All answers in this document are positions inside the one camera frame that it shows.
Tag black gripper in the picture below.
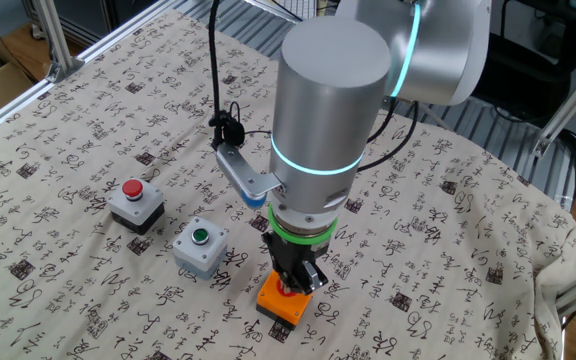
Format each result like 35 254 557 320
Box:
260 230 330 297

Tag orange box big red button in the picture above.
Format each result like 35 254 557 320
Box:
255 269 315 331

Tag grey box green button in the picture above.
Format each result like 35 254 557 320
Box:
171 216 229 281

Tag white black box red button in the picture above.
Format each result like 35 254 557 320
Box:
106 177 166 236

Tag beige calligraphy print tablecloth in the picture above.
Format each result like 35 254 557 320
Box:
0 9 576 360

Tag black office chair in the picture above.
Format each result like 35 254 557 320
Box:
470 29 572 126

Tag wrist camera on white bracket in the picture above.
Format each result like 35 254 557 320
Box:
208 102 287 210

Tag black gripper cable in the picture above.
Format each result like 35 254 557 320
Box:
355 97 420 174

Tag aluminium frame post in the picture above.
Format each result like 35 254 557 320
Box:
32 0 77 84
532 47 576 159

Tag aluminium table frame rail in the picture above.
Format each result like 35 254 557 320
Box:
0 0 169 146

